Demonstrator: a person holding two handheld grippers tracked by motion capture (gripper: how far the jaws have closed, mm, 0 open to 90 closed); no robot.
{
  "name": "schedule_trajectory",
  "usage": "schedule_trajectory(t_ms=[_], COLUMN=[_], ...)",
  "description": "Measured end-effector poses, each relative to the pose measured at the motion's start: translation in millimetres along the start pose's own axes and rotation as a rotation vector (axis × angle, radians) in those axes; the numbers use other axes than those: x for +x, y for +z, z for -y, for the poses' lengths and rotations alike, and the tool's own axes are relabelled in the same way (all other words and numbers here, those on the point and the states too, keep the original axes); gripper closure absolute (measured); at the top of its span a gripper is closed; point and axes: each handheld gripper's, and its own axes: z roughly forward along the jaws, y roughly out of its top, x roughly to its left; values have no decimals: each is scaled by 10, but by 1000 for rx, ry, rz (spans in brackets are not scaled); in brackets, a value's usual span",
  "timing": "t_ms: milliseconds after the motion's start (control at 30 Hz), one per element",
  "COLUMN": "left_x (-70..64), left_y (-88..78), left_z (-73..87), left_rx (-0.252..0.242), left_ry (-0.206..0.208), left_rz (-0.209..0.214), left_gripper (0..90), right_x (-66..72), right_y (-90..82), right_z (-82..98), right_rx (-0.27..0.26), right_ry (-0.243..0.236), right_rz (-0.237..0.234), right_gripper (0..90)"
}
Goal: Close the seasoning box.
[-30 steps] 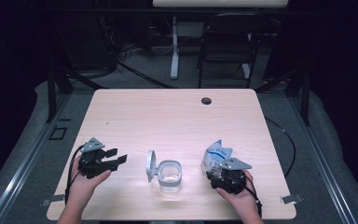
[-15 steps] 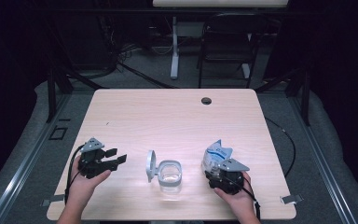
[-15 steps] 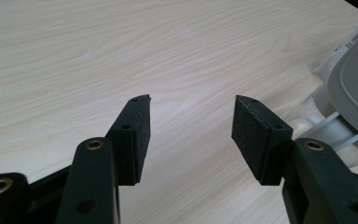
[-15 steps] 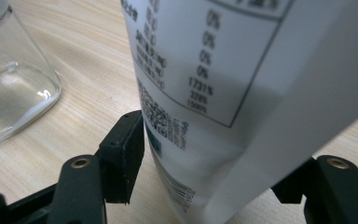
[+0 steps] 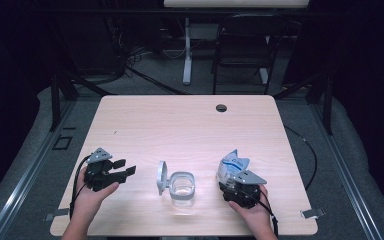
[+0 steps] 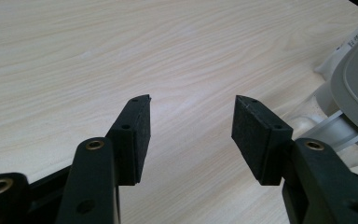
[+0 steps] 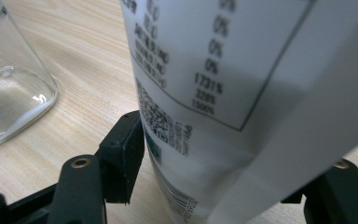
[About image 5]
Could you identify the person's left hand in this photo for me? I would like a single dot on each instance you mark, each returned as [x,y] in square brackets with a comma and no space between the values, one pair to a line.
[86,201]

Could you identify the white desk with legs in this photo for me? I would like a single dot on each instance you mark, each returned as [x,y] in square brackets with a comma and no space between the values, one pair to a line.
[187,50]

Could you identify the black chair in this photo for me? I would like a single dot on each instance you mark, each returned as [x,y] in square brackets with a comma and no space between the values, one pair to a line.
[243,43]

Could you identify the black curtain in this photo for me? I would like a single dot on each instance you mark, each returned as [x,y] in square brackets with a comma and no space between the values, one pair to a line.
[370,66]
[10,66]

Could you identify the clear container with grey lid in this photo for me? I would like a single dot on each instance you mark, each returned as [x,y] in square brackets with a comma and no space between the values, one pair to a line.
[180,190]

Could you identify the white and blue pouch bag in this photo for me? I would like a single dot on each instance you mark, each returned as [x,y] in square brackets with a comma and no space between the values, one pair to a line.
[231,165]

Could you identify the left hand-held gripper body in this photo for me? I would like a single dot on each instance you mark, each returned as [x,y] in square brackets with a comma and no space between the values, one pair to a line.
[100,175]

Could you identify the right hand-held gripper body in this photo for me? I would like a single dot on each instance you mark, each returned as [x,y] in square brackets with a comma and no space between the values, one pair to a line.
[243,196]

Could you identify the black metal frame stand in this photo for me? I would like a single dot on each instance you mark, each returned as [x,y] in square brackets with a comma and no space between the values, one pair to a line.
[328,106]
[55,100]

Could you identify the aluminium floor rail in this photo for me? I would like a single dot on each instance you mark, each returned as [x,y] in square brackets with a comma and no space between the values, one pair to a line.
[23,180]
[346,173]

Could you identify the person's right hand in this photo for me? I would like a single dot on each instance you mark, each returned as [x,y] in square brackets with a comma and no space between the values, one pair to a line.
[256,216]

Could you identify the grey tape strip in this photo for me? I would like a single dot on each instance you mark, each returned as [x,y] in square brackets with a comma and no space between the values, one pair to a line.
[313,213]
[55,214]

